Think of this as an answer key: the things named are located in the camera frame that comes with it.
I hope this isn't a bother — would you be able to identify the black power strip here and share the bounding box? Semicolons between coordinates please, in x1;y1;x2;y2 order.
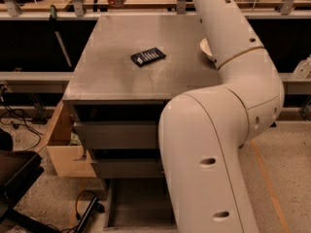
74;197;105;233

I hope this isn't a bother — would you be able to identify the top grey drawer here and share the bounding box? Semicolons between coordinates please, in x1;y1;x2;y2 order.
74;121;158;150

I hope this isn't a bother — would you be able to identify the open bottom grey drawer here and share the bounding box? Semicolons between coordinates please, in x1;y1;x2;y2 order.
104;178;175;229

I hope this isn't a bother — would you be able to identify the green handled tool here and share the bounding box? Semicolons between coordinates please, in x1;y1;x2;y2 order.
50;5;72;67

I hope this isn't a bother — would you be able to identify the wooden box on floor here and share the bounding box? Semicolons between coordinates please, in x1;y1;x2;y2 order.
42;102;95;178

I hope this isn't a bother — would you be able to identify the grey drawer cabinet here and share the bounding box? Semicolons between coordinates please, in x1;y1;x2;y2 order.
62;15;225;192

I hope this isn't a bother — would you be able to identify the white bowl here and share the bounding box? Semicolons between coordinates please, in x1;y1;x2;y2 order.
200;38;214;61

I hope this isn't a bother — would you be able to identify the middle grey drawer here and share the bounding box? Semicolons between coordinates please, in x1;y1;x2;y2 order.
91;158;163;179

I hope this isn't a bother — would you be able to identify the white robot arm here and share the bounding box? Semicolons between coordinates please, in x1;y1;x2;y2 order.
158;0;285;233

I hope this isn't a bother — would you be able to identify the black chair base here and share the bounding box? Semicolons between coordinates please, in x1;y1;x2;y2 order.
0;129;59;233

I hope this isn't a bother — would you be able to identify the dark blue snack packet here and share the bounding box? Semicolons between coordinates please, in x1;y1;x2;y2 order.
130;48;166;67

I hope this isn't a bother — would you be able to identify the black floor cable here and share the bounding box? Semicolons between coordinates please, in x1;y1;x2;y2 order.
0;84;44;151

